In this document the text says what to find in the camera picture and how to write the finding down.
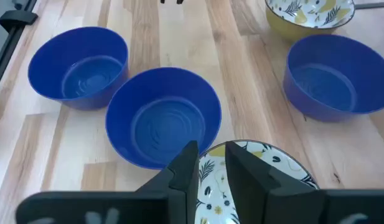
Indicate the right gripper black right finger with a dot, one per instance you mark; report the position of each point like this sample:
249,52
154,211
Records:
266,196

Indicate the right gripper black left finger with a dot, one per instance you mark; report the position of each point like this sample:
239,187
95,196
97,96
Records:
179,186

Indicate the black plastic clamp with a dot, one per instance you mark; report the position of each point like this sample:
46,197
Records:
17,18

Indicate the thin black metal stand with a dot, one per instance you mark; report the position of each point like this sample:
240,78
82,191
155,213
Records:
372,5

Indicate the yellow floral patterned mini bowl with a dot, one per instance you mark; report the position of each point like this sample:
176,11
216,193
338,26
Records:
215,199
285,31

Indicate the black aluminium table frame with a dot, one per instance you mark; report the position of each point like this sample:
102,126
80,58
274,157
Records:
8,53

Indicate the blue plastic bowl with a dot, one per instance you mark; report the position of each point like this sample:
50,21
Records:
132,102
54,68
359,53

